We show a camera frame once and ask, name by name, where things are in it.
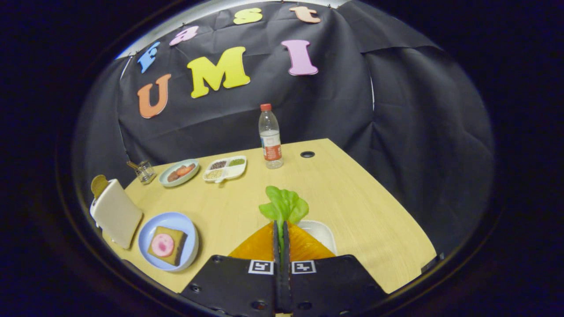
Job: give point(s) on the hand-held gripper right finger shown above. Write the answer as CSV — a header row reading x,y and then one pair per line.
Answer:
x,y
330,286

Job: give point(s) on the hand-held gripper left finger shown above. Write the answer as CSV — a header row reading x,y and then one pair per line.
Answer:
x,y
233,286

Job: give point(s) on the green lettuce leaf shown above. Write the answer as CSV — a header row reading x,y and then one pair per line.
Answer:
x,y
284,203

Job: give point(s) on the brown bread slice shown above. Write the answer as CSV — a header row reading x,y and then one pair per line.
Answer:
x,y
99,185

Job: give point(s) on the white square plate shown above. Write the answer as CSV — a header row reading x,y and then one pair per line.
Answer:
x,y
320,232

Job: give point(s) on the square toast slice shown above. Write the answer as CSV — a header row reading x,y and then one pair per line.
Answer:
x,y
178,240

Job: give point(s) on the pink ham slice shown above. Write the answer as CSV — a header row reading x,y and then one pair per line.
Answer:
x,y
162,245

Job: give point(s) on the blue round plate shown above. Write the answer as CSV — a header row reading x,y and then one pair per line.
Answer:
x,y
176,220

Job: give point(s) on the white divided spice dish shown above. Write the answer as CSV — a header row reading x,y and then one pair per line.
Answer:
x,y
225,169

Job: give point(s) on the green round plate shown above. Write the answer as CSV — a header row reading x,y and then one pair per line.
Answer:
x,y
167,181

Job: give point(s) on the brown sausage slice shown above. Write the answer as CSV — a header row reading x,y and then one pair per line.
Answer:
x,y
172,176

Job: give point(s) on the red sausage slice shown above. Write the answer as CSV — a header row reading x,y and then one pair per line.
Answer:
x,y
186,169

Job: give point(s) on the white toaster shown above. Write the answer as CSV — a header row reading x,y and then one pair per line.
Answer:
x,y
116,215

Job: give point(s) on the clear glass holder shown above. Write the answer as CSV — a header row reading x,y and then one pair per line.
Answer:
x,y
146,173

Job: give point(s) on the clear plastic water bottle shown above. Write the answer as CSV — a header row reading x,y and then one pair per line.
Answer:
x,y
271,141

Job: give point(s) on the brown sticks bundle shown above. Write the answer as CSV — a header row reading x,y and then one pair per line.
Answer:
x,y
132,165

